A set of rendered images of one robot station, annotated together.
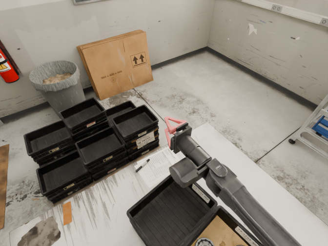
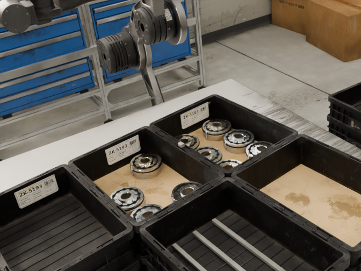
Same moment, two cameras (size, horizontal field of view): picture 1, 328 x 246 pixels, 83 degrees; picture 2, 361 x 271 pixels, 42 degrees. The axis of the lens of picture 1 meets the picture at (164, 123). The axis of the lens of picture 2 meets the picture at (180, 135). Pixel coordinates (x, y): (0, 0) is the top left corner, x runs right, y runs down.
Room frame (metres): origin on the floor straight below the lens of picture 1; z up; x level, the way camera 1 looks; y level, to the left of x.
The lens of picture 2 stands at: (-0.17, 0.84, 1.71)
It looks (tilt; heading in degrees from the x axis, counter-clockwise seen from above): 32 degrees down; 278
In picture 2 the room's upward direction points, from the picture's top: 7 degrees counter-clockwise
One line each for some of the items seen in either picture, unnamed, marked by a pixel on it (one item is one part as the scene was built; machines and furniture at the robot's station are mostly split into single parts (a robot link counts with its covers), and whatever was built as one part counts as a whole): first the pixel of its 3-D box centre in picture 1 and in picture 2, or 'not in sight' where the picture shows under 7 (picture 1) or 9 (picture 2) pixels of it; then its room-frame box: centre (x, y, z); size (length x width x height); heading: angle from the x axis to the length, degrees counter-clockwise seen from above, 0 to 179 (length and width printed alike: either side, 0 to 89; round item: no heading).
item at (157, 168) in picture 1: (159, 164); not in sight; (0.73, 0.04, 0.70); 0.33 x 0.23 x 0.01; 124
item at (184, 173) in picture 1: (196, 174); (25, 11); (0.26, -0.10, 1.45); 0.12 x 0.11 x 0.09; 35
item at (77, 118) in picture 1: (88, 126); not in sight; (1.42, 0.86, 0.37); 0.42 x 0.34 x 0.46; 124
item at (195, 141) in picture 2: not in sight; (183, 142); (0.02, -0.48, 0.86); 0.10 x 0.10 x 0.01
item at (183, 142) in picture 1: (186, 145); not in sight; (0.36, -0.07, 1.46); 0.07 x 0.07 x 0.10; 35
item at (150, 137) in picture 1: (145, 139); not in sight; (1.19, 0.19, 0.41); 0.31 x 0.02 x 0.16; 124
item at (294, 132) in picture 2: not in sight; (220, 131); (-0.11, -0.45, 0.92); 0.40 x 0.30 x 0.02; 132
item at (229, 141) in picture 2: not in sight; (238, 137); (-0.16, -0.50, 0.86); 0.10 x 0.10 x 0.01
